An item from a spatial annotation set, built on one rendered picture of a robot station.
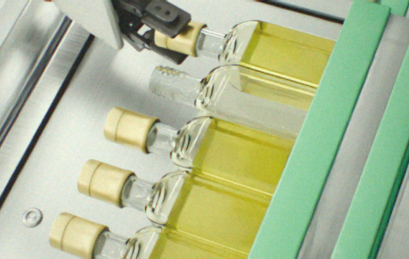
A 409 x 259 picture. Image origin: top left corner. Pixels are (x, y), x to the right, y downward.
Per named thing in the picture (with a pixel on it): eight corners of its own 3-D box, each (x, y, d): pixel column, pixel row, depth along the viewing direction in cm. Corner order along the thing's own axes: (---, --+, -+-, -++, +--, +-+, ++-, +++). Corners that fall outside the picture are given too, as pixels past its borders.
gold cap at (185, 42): (209, 37, 95) (170, 26, 96) (206, 16, 91) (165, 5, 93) (196, 65, 93) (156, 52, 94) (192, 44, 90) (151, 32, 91)
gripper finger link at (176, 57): (132, 50, 99) (182, 80, 96) (127, 32, 96) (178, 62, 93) (151, 29, 100) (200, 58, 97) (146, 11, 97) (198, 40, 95)
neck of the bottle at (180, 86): (208, 88, 91) (162, 75, 92) (204, 71, 88) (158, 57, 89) (195, 113, 89) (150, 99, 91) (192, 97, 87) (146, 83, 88)
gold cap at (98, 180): (139, 182, 87) (97, 167, 88) (132, 165, 84) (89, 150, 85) (123, 215, 86) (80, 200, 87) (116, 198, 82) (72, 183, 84)
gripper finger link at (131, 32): (122, 46, 100) (152, 52, 96) (98, 14, 97) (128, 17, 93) (139, 29, 101) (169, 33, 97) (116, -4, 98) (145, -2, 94)
